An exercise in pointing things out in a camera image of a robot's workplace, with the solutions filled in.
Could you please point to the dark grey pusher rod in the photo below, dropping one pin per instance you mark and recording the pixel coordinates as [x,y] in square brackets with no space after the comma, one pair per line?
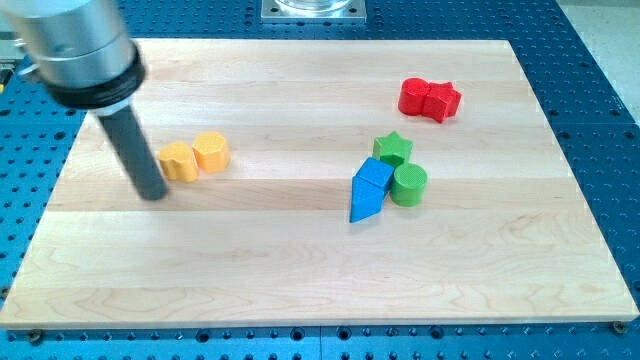
[122,128]

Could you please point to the yellow heart block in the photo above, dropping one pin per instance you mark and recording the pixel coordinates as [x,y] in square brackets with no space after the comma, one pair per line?
[177,162]

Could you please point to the yellow octagon block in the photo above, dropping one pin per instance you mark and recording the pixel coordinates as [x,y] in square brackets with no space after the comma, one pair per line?
[211,151]

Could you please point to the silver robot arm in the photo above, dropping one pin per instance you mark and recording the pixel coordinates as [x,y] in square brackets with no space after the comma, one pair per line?
[82,53]

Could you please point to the wooden board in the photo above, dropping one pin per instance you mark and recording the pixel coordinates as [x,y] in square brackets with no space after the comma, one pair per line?
[503,233]

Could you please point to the board corner screw left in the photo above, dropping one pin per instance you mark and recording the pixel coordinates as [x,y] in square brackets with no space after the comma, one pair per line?
[35,337]

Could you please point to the board corner screw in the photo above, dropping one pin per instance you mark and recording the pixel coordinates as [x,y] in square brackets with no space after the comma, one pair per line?
[619,327]
[35,337]

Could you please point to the blue triangle block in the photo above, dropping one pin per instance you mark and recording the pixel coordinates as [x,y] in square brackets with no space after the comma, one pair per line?
[366,199]

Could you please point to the blue cube block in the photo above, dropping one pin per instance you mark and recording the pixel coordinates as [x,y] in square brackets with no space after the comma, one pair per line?
[377,173]

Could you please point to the green star block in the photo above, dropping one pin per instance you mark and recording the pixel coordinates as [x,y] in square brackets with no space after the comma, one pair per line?
[392,149]

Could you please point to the green cylinder block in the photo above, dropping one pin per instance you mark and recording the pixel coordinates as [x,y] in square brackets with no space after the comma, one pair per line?
[408,185]

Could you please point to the red cylinder block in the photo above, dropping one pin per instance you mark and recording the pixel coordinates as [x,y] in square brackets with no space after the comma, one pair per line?
[412,96]

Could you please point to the red star block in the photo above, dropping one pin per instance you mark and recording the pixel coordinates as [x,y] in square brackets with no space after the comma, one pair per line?
[441,101]

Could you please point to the board corner screw right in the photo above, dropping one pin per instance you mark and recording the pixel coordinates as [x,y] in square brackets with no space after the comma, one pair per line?
[619,327]

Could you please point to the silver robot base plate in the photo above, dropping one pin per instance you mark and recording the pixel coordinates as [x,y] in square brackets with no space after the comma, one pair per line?
[313,11]

